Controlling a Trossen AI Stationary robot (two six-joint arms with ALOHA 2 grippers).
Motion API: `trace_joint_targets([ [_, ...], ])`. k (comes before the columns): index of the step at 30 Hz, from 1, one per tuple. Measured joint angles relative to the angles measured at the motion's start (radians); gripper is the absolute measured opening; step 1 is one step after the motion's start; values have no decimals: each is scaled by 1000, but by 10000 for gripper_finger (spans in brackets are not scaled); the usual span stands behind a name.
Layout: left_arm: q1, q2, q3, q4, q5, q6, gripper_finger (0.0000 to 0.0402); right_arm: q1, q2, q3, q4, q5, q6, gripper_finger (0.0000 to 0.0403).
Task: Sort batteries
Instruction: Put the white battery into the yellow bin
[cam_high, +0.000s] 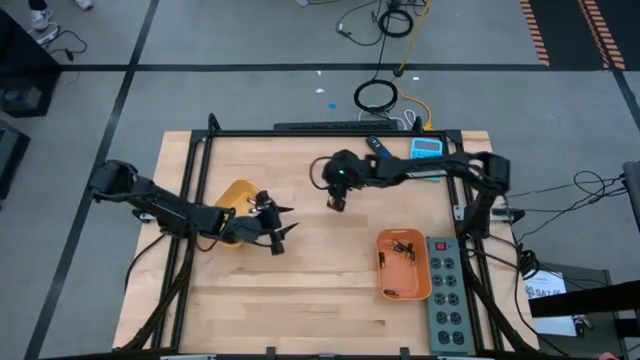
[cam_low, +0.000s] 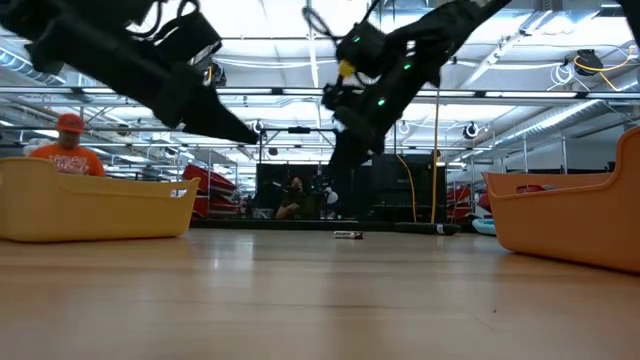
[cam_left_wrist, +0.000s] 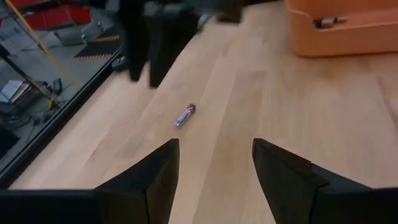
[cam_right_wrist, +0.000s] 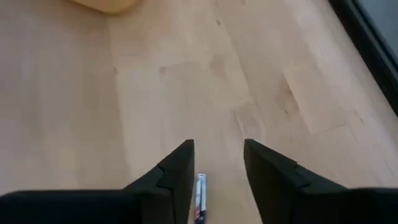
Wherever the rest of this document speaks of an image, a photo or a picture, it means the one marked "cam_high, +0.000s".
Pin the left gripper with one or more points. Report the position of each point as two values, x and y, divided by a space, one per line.
247 230

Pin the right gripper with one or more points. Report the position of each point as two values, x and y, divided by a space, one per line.
337 197

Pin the silver black Energizer battery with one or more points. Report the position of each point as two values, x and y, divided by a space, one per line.
252 201

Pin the yellow plastic bin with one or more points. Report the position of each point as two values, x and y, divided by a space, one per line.
237 192

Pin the orange plastic bin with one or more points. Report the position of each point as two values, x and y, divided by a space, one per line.
405 275

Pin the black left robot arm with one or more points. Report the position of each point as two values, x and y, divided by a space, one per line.
170 212

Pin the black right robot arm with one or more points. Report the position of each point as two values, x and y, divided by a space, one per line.
425 167

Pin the black remote control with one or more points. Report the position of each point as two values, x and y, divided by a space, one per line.
375 145

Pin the black keyboard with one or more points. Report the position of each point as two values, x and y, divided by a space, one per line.
335 126

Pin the blue calculator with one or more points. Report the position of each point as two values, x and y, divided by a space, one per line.
426 147

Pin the grey power strip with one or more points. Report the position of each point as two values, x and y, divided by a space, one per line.
447 300

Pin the white paper sign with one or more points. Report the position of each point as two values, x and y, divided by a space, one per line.
545 290

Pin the black desk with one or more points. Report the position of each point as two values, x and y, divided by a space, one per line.
585 300

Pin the dark box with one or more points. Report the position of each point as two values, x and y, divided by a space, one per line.
10 160

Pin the black cabinet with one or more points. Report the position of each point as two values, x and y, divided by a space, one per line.
25 75

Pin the black aluminium table frame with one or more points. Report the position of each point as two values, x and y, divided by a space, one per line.
325 133

